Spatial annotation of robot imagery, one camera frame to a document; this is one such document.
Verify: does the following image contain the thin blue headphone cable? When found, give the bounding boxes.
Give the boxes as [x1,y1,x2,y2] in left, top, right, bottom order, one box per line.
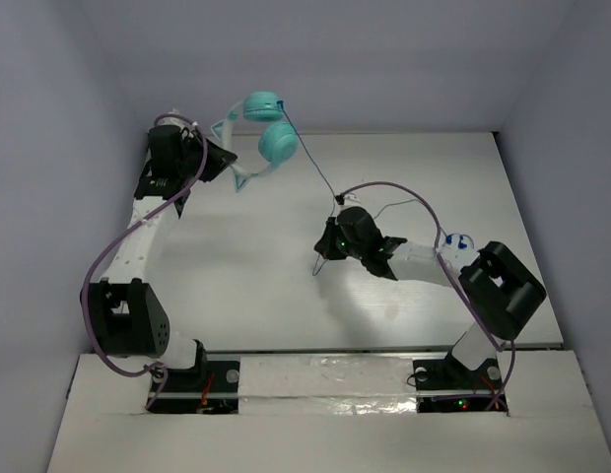
[275,98,479,278]

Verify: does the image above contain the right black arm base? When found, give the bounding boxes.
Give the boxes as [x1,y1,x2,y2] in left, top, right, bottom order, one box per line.
[406,358,509,414]

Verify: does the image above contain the teal cat-ear headphones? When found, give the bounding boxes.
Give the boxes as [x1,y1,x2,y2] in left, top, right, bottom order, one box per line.
[209,89,301,194]

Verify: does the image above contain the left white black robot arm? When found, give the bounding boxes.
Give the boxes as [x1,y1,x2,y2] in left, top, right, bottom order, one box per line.
[80,111,236,388]

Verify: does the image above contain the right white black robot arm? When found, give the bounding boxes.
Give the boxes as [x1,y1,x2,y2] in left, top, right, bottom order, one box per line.
[314,206,547,387]

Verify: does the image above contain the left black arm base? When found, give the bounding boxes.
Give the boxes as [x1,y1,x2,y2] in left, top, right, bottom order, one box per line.
[148,359,240,415]

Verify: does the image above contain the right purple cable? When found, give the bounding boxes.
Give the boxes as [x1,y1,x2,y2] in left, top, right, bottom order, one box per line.
[342,181,514,413]

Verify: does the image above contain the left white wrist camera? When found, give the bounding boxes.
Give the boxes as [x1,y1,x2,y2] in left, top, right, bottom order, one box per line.
[154,108,196,130]

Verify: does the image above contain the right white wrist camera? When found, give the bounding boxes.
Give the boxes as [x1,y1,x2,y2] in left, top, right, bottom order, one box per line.
[335,192,362,208]

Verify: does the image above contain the aluminium rail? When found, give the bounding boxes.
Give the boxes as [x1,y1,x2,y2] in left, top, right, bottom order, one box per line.
[205,343,567,356]

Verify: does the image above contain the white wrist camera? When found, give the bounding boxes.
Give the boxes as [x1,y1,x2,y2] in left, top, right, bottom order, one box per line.
[154,108,196,130]
[335,192,362,208]

